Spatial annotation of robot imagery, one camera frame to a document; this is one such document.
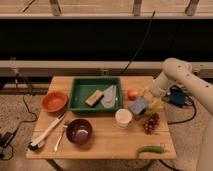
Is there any orange bowl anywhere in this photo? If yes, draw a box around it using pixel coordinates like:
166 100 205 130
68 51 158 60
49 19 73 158
41 92 68 113

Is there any blue sponge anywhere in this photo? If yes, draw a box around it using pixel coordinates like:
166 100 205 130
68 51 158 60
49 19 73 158
128 97 148 115

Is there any grey folded cloth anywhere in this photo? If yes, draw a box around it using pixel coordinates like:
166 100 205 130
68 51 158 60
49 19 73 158
101 85 116 108

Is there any orange fruit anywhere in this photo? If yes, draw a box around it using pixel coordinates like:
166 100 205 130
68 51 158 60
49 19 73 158
127 89 139 100

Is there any black floor cable left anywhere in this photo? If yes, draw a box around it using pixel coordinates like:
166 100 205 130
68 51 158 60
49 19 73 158
0 71 39 161

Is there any green plastic tray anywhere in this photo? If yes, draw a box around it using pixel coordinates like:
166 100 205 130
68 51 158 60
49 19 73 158
68 77 123 114

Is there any blue box on floor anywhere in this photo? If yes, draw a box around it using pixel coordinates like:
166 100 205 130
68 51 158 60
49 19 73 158
169 89 186 107

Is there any black floor cable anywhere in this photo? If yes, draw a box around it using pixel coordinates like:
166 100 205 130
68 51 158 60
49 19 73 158
0 71 39 161
163 84 198 126

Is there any green pepper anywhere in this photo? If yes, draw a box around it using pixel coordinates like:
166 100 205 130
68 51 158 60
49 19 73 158
136 146 165 156

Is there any dark maroon bowl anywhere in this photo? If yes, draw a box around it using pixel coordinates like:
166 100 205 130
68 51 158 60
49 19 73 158
66 119 93 145

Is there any red grape bunch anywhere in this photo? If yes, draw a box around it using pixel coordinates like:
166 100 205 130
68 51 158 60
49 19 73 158
143 113 160 134

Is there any black hanging cable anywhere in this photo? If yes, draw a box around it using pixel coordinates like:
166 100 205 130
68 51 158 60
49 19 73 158
119 9 157 77

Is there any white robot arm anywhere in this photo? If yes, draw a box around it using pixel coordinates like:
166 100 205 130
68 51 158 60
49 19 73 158
147 58 213 171

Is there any tan scrub block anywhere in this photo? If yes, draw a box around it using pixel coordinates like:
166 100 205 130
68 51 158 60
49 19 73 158
85 90 104 107

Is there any silver fork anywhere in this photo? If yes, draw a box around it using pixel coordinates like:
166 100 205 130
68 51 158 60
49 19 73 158
53 121 69 152

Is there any white handled dish brush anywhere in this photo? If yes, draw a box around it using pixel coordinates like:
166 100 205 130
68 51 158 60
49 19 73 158
28 114 65 151

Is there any wooden table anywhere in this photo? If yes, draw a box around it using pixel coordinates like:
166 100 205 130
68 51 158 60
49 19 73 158
26 76 176 160

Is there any black power adapter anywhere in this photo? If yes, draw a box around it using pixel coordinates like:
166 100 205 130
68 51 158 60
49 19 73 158
0 132 14 148

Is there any white plastic cup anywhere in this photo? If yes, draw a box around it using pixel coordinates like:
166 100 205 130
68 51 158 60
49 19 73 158
115 109 132 128

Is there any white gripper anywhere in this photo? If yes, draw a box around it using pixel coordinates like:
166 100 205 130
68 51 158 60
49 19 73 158
136 86 164 115

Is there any black floor cable right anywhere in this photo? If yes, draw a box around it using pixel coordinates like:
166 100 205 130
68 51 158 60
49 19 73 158
163 84 198 126

